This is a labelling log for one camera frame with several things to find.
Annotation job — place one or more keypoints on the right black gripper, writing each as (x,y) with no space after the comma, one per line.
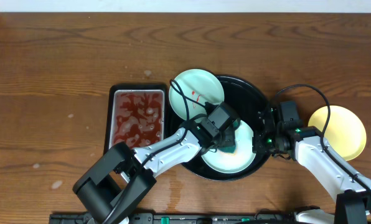
(258,145)

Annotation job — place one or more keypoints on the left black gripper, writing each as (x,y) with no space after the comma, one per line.
(228,137)

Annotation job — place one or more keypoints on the green and yellow sponge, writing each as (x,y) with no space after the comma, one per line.
(227,142)

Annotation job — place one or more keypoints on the light blue plate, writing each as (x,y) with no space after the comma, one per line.
(198,85)
(240,159)

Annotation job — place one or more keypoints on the yellow plate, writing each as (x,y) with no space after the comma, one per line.
(345,133)

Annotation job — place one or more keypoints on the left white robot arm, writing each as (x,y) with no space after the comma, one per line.
(113,186)

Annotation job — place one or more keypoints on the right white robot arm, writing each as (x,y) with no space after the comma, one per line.
(350,190)

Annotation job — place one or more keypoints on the round black serving tray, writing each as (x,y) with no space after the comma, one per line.
(247,100)

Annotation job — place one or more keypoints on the rectangular tray with red water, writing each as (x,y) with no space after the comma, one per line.
(136,114)

